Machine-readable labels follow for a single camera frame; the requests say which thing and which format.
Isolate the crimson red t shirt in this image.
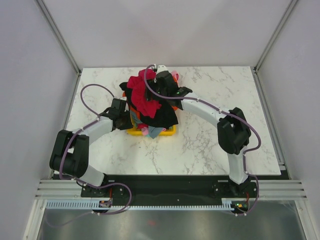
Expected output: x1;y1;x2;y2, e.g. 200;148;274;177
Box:
127;69;162;119

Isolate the left aluminium rail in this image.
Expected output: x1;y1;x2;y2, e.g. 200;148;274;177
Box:
34;178;85;200

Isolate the pink garment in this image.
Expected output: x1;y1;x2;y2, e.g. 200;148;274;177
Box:
171;70;180;81

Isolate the right aluminium rail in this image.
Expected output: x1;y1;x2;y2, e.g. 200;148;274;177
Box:
258;180;307;201

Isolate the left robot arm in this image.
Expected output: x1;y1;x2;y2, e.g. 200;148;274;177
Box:
49;98;133;197

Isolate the black t shirt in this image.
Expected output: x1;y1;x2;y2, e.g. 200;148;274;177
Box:
119;82;179;129

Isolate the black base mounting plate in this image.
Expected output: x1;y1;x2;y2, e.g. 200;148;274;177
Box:
81;175;258;205

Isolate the aluminium rail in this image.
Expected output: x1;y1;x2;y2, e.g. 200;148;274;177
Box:
258;180;307;201
34;178;85;200

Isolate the orange t shirt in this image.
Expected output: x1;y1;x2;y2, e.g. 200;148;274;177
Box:
121;74;181;116

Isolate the yellow plastic basket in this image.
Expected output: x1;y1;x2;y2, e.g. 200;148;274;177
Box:
126;117;176;137

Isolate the left aluminium frame post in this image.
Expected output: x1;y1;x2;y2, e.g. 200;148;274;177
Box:
35;0;82;76

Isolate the right aluminium frame post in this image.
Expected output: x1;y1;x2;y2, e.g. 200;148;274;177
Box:
253;0;300;74

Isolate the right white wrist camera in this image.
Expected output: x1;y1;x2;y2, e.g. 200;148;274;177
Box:
154;64;168;75

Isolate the grey blue garment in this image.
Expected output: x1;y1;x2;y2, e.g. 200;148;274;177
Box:
130;110;167;139

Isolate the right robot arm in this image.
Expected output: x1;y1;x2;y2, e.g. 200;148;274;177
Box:
143;66;252;197

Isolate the white slotted cable duct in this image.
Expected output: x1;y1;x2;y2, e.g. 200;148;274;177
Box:
45;199;234;211

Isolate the aluminium frame post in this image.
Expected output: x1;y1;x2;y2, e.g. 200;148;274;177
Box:
35;0;82;76
253;0;300;74

